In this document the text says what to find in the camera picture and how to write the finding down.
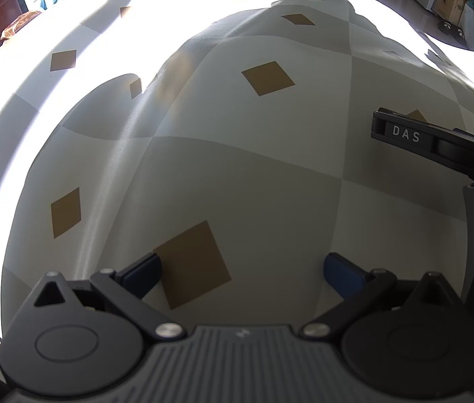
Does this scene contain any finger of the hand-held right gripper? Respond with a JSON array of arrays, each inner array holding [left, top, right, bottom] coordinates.
[[451, 127, 474, 146]]

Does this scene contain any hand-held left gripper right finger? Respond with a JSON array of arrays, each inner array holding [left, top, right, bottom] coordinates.
[[300, 253, 462, 340]]

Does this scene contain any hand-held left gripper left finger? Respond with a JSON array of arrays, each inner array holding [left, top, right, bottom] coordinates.
[[33, 254, 186, 342]]

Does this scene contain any brown cardboard box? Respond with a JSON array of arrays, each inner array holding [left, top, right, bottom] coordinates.
[[435, 0, 469, 25]]

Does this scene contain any brown snack wrapper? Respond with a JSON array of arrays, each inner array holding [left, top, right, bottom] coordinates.
[[1, 10, 44, 42]]

